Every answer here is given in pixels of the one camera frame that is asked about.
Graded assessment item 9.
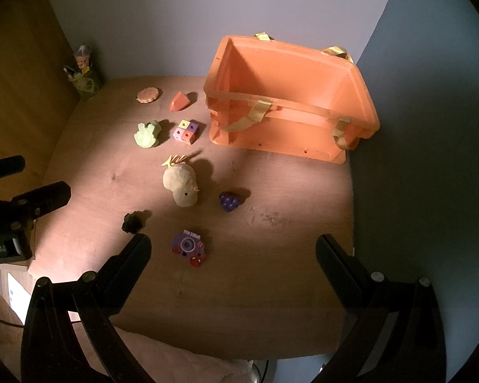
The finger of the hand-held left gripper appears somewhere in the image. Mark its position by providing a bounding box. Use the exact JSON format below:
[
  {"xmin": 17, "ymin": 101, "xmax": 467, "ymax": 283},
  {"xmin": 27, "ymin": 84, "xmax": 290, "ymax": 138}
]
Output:
[
  {"xmin": 8, "ymin": 181, "xmax": 72, "ymax": 229},
  {"xmin": 0, "ymin": 155, "xmax": 26, "ymax": 182}
]

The wooden side board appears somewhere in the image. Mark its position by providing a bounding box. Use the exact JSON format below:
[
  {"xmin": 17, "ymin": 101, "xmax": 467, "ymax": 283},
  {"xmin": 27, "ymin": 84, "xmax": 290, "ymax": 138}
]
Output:
[{"xmin": 0, "ymin": 0, "xmax": 116, "ymax": 192}]

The witch figurine with yellow dress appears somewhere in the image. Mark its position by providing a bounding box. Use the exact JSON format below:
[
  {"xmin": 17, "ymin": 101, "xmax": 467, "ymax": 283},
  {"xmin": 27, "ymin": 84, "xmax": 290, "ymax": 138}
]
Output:
[{"xmin": 63, "ymin": 45, "xmax": 102, "ymax": 100}]

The orange flower-shaped cookie toy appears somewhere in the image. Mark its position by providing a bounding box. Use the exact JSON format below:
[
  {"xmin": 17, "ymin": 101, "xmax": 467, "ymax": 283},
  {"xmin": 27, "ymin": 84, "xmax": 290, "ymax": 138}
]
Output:
[{"xmin": 137, "ymin": 88, "xmax": 161, "ymax": 104}]

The purple camera toy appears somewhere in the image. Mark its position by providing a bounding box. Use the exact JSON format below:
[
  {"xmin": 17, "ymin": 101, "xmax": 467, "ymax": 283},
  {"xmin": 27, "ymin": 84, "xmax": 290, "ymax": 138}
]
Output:
[{"xmin": 171, "ymin": 229, "xmax": 206, "ymax": 268}]

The yellow plush toy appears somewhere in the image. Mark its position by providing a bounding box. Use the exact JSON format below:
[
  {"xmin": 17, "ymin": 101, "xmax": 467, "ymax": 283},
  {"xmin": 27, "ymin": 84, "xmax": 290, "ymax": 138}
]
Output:
[{"xmin": 162, "ymin": 154, "xmax": 201, "ymax": 208}]

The black cable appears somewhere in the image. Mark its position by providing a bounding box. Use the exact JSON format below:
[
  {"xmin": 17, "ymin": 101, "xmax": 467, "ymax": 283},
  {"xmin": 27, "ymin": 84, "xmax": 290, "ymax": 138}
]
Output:
[{"xmin": 0, "ymin": 314, "xmax": 82, "ymax": 328}]

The purple grape toy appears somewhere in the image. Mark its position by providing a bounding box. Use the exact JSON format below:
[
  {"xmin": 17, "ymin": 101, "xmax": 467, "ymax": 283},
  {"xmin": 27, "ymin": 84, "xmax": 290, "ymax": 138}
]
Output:
[{"xmin": 219, "ymin": 191, "xmax": 240, "ymax": 213}]

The multicoloured cube toy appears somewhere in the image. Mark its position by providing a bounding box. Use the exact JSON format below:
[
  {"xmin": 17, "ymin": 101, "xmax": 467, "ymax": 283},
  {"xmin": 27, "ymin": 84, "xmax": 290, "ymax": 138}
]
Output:
[{"xmin": 173, "ymin": 119, "xmax": 197, "ymax": 144}]

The orange plastic container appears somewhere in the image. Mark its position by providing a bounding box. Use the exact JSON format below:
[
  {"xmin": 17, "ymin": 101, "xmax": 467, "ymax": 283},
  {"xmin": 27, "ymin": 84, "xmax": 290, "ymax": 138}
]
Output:
[{"xmin": 203, "ymin": 32, "xmax": 381, "ymax": 165}]

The white box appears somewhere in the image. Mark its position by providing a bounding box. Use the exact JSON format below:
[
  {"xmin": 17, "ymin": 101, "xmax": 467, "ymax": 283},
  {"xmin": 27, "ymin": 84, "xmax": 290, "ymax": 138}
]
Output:
[{"xmin": 0, "ymin": 264, "xmax": 32, "ymax": 326}]

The green frog toy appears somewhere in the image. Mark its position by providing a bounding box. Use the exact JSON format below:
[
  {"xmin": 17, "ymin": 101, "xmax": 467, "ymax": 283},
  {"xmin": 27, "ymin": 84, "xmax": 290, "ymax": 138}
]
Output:
[{"xmin": 133, "ymin": 120, "xmax": 161, "ymax": 149}]

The red wedge toy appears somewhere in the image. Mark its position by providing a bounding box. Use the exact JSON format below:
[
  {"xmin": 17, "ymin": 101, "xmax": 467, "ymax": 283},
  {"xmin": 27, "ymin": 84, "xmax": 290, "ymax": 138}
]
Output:
[{"xmin": 169, "ymin": 92, "xmax": 190, "ymax": 112}]

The small black toy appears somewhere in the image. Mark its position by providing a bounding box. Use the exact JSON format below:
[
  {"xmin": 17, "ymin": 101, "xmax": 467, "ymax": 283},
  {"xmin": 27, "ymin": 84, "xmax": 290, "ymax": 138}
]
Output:
[{"xmin": 122, "ymin": 212, "xmax": 143, "ymax": 234}]

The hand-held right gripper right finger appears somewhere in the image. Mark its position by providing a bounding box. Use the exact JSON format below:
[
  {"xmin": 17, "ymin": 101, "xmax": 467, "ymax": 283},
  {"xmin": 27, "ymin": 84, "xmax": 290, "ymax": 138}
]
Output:
[{"xmin": 311, "ymin": 233, "xmax": 448, "ymax": 383}]

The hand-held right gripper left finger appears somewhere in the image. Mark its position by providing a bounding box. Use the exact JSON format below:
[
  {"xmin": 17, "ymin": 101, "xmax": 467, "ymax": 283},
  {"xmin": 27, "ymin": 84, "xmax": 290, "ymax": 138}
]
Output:
[{"xmin": 21, "ymin": 232, "xmax": 156, "ymax": 383}]

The peach cloth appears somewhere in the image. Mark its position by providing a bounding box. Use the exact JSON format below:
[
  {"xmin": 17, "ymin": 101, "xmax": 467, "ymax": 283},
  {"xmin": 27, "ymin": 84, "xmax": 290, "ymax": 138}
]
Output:
[{"xmin": 112, "ymin": 325, "xmax": 260, "ymax": 383}]

